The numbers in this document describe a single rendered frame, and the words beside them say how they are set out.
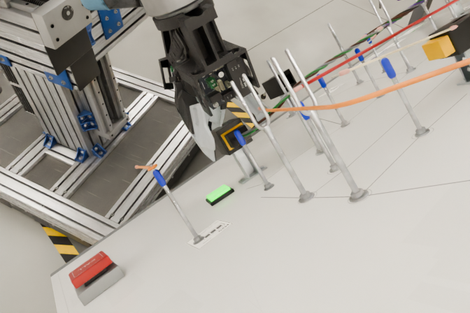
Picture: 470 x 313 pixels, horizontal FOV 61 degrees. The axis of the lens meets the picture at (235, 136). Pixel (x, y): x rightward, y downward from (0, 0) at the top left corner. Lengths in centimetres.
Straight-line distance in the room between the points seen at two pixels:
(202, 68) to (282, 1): 278
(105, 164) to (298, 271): 157
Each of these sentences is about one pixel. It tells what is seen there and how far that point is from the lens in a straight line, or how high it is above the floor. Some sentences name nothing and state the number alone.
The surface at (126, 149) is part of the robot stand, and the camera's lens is 185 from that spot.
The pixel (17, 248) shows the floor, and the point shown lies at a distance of 199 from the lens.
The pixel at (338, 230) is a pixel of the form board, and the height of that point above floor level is 131.
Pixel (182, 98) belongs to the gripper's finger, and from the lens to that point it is 51.
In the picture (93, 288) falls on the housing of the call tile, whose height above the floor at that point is 111.
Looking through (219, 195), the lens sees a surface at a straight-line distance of 59.
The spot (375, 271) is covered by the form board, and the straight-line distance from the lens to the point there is 27.
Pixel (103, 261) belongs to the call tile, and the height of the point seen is 112.
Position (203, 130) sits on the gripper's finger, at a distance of 51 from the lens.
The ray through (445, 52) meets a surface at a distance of 50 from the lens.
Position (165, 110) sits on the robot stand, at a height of 21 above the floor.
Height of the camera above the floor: 159
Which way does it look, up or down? 49 degrees down
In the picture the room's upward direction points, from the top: straight up
